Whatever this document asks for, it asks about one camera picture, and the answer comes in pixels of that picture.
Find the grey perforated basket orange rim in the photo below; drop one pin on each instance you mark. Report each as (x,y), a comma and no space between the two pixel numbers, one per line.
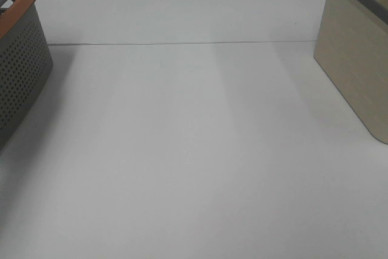
(26,64)

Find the beige storage bin grey rim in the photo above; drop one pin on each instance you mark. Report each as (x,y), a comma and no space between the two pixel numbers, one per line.
(351,48)

